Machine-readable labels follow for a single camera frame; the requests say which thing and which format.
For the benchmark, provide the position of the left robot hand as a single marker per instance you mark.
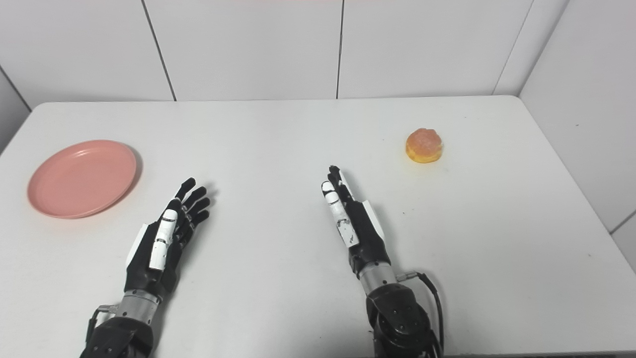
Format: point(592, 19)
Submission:
point(149, 253)

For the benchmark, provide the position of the pink plate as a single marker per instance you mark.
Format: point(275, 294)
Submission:
point(82, 178)

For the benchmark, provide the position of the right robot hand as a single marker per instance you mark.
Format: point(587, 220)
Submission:
point(357, 223)

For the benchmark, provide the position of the cream puff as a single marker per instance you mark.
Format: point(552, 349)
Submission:
point(424, 145)

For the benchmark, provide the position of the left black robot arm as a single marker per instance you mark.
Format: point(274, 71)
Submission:
point(124, 328)

